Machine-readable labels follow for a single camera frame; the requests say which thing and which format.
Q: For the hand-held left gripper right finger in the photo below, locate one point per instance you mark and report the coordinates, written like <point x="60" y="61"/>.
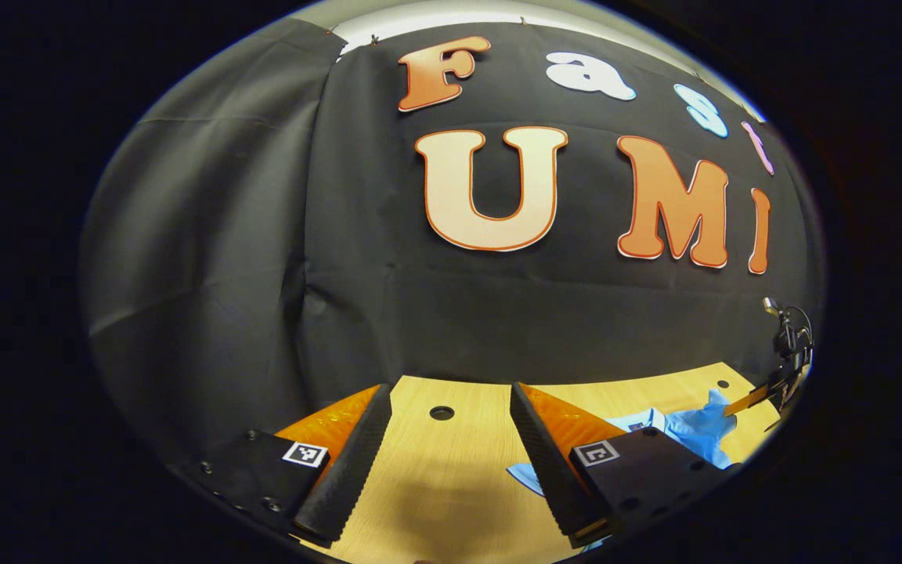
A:
<point x="549" y="462"/>

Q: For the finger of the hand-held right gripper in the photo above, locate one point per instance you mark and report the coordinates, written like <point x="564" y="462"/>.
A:
<point x="752" y="399"/>

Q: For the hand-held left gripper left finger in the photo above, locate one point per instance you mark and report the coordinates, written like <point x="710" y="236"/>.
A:
<point x="349" y="462"/>

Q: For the light blue T-shirt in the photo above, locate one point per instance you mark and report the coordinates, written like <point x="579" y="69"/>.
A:
<point x="698" y="431"/>

